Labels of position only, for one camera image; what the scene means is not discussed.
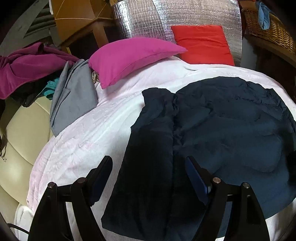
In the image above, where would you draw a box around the navy blue jacket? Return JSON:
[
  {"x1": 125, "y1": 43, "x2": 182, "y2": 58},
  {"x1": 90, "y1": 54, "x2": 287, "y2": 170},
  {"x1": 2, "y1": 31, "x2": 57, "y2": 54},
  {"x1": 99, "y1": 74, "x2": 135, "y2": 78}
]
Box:
[{"x1": 101, "y1": 77, "x2": 295, "y2": 240}]

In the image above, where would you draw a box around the red pillow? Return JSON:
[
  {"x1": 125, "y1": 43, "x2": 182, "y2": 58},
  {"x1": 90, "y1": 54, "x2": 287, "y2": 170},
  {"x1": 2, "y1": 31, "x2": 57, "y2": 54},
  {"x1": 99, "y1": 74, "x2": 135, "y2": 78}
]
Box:
[{"x1": 171, "y1": 25, "x2": 235, "y2": 66}]

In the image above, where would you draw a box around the black cable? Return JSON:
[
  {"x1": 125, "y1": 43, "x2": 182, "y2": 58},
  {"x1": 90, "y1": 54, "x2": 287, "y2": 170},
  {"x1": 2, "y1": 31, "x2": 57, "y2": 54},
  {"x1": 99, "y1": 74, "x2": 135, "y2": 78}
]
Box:
[{"x1": 6, "y1": 222, "x2": 30, "y2": 235}]

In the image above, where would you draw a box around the pale pink bed quilt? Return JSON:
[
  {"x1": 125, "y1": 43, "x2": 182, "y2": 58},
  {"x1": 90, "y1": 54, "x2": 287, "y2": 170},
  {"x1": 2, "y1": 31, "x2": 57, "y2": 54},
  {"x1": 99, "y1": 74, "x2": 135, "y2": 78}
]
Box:
[{"x1": 14, "y1": 57, "x2": 295, "y2": 230}]

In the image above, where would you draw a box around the silver foil insulation mat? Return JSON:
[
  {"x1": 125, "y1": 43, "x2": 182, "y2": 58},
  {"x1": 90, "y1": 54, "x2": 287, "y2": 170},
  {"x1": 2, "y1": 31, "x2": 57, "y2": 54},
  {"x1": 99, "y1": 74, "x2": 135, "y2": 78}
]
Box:
[{"x1": 112, "y1": 0, "x2": 242, "y2": 66}]

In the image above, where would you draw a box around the light blue cloth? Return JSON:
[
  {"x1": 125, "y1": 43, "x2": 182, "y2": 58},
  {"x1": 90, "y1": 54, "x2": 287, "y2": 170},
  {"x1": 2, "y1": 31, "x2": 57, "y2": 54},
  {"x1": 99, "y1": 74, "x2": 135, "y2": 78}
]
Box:
[{"x1": 255, "y1": 1, "x2": 270, "y2": 30}]

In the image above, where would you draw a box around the magenta pillow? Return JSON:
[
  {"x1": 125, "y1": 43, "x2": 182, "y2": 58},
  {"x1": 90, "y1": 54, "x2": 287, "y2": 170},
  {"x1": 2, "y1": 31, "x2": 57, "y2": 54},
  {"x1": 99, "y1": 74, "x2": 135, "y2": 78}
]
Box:
[{"x1": 89, "y1": 37, "x2": 187, "y2": 89}]

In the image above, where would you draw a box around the grey folded garment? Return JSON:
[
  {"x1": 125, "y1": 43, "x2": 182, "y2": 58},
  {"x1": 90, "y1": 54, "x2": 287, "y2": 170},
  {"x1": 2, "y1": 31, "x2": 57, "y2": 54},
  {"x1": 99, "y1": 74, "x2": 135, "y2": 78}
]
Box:
[{"x1": 50, "y1": 59, "x2": 98, "y2": 137}]

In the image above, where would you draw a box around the wooden table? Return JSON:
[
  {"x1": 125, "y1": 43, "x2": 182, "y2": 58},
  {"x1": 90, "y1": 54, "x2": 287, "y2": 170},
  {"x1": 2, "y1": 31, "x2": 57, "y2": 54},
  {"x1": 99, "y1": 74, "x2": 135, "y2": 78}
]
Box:
[{"x1": 50, "y1": 0, "x2": 114, "y2": 52}]

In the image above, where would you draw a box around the wicker basket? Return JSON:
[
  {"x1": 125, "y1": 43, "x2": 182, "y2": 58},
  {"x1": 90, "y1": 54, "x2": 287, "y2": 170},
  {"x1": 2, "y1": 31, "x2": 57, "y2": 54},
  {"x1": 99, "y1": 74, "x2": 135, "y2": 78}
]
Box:
[{"x1": 242, "y1": 9, "x2": 295, "y2": 54}]

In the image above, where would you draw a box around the teal garment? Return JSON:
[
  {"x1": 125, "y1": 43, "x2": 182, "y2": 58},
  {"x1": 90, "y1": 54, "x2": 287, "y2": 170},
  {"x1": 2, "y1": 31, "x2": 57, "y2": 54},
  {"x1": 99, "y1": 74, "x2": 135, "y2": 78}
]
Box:
[{"x1": 38, "y1": 78, "x2": 59, "y2": 100}]

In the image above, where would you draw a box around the purple fleece garment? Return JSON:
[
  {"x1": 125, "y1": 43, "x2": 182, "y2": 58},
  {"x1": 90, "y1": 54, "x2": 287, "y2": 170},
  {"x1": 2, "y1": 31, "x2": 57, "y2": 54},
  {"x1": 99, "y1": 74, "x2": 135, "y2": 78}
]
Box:
[{"x1": 1, "y1": 42, "x2": 79, "y2": 99}]

